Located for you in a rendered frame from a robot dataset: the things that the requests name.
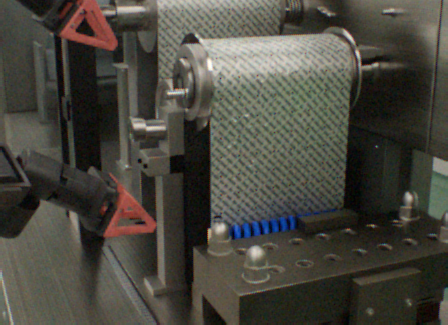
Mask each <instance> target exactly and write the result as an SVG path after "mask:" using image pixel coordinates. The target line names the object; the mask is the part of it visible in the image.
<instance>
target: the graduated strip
mask: <svg viewBox="0 0 448 325"><path fill-rule="evenodd" d="M100 249H101V251H102V252H103V255H105V257H106V259H107V261H109V264H110V265H111V267H112V269H113V270H114V272H115V274H116V276H118V279H119V280H120V282H121V284H122V286H123V287H124V289H125V291H126V292H127V295H129V297H130V299H131V301H132V302H133V304H134V306H135V307H136V310H138V312H139V313H140V316H141V317H142V318H143V321H144V322H145V323H146V325H162V324H161V322H160V321H159V319H158V317H157V316H156V315H155V313H154V311H153V310H152V308H151V307H150V306H149V303H148V302H147V301H146V299H145V298H144V296H143V295H142V293H141V292H140V290H139V288H138V287H137V286H136V283H134V281H133V279H132V277H130V274H129V273H128V272H127V270H126V268H125V267H124V264H122V262H121V260H120V259H119V258H118V255H117V254H116V253H115V251H114V249H112V246H111V245H109V246H100Z"/></svg>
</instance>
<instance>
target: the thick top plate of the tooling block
mask: <svg viewBox="0 0 448 325"><path fill-rule="evenodd" d="M397 213H398V211H394V212H389V213H381V214H377V215H372V216H364V217H359V218H358V224H356V225H348V226H344V227H340V228H331V229H327V230H323V231H314V232H311V233H306V234H305V233H304V232H303V231H301V230H300V229H299V228H295V229H291V230H286V231H277V232H274V233H269V234H261V235H256V236H252V237H243V238H239V239H234V240H231V247H232V248H233V253H231V254H230V255H228V256H212V255H210V254H209V253H208V252H207V249H208V247H209V244H204V245H200V246H196V247H193V248H194V285H195V286H197V289H199V290H200V292H201V293H202V294H203V295H204V296H205V298H207V300H208V301H209V302H210V304H212V306H213V307H214V308H215V309H216V311H217V312H218V313H219V315H220V316H222V318H223V319H224V320H225V322H226V323H227V324H228V325H295V324H298V323H301V322H308V321H311V320H314V319H321V318H324V317H327V316H334V315H337V314H340V313H343V312H350V294H351V282H352V279H354V278H358V277H361V276H368V275H371V274H375V273H382V272H386V271H389V270H396V269H399V268H403V267H410V266H413V267H415V268H416V269H417V270H419V271H421V275H420V283H419V290H418V294H422V293H428V292H431V291H434V290H441V289H444V288H447V287H448V243H445V242H440V241H439V240H438V239H437V238H436V235H437V233H438V226H439V224H440V223H441V220H440V219H438V218H435V217H434V216H432V215H429V214H428V213H426V212H423V211H422V210H420V209H419V220H417V221H404V220H401V219H398V218H397V216H396V214H397ZM253 246H259V247H262V249H263V250H265V253H266V261H267V262H268V274H269V275H270V280H268V282H267V283H262V284H250V283H246V282H244V281H243V280H242V274H243V273H244V263H245V261H246V253H247V251H248V250H249V249H250V247H253Z"/></svg>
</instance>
